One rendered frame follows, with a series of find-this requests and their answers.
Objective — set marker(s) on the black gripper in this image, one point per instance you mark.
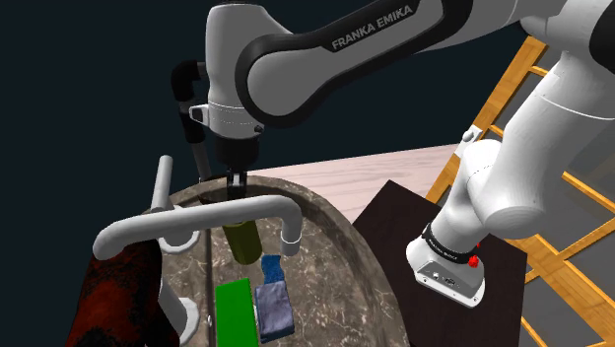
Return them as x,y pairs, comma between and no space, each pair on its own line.
236,151

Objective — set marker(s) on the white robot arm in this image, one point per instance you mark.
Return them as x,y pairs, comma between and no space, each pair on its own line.
519,158

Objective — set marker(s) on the grey sink faucet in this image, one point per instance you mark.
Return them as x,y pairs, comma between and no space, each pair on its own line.
192,218

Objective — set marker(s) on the olive green cylinder bottle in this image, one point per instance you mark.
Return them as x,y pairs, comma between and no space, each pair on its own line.
245,242

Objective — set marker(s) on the blue sponge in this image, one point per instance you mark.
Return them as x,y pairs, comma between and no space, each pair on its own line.
273,271

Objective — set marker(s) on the green rectangular block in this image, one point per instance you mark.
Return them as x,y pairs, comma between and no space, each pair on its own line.
235,315

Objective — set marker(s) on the marbled stone sink basin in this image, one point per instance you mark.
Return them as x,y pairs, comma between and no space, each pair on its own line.
336,269

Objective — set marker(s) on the grey blue folded cloth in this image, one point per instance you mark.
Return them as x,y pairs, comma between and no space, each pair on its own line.
274,312

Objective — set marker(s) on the red black patterned towel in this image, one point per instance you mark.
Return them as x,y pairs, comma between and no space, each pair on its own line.
117,298

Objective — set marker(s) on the dark robot stand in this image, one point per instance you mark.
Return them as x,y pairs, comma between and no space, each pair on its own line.
432,317

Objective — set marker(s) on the yellow wooden frame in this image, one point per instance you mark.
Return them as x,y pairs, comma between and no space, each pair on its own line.
567,278

